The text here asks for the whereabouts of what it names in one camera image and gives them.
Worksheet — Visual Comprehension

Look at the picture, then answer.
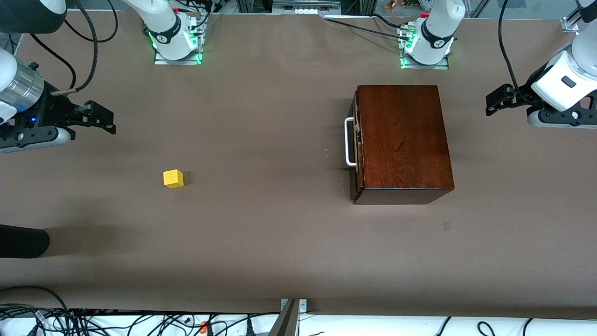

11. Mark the yellow cube block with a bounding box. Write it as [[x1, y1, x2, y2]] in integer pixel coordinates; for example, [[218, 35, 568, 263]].
[[163, 169, 184, 189]]

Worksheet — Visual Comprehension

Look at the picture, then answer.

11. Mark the dark brown wooden cabinet box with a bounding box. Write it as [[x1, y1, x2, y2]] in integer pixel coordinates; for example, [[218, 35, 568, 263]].
[[350, 84, 455, 205]]

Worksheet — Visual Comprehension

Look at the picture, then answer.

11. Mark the black rounded object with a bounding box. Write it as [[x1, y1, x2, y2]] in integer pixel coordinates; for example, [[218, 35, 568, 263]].
[[0, 224, 50, 259]]

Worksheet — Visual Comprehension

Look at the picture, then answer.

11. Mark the grey power strip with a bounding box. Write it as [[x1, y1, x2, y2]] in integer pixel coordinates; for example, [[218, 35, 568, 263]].
[[273, 0, 341, 15]]

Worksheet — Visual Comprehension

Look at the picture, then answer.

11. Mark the dark metal bar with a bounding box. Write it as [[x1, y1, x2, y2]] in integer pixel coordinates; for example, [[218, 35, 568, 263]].
[[268, 299, 299, 336]]

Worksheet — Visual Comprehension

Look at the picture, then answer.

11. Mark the thin black cable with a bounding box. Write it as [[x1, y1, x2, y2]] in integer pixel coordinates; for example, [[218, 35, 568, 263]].
[[29, 34, 76, 90]]

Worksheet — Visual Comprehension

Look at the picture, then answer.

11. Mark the aluminium frame profile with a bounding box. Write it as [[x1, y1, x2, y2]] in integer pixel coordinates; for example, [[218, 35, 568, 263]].
[[561, 5, 583, 32]]

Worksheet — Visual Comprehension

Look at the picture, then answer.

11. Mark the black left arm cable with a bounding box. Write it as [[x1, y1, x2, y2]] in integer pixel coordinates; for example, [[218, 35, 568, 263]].
[[498, 0, 541, 107]]

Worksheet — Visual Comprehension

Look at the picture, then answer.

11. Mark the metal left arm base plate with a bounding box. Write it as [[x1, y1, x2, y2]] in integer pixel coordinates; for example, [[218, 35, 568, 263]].
[[400, 26, 450, 70]]

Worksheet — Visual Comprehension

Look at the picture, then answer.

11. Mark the thick black cable metal plug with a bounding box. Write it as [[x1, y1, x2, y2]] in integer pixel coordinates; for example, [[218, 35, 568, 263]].
[[50, 0, 98, 96]]

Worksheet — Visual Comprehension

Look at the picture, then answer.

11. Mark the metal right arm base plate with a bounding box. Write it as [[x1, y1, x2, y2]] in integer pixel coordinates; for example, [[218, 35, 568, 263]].
[[154, 28, 202, 65]]

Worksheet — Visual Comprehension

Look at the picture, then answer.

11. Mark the black looped cable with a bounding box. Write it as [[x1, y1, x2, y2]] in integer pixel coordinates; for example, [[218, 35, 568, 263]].
[[64, 0, 118, 43]]

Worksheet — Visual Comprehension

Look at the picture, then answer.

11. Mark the short black cable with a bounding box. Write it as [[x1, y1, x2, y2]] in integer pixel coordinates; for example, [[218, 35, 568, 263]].
[[371, 13, 418, 28]]

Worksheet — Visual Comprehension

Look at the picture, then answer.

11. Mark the long black cable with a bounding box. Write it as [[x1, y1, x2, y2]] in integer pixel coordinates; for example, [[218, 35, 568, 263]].
[[323, 16, 411, 38]]

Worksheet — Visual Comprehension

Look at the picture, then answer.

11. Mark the black arched cable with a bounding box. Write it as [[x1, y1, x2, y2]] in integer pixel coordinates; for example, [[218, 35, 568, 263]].
[[0, 285, 70, 312]]

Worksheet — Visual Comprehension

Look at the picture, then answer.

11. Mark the silver metal bracket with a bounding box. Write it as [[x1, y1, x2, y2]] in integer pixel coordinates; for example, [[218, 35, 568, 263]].
[[280, 299, 308, 314]]

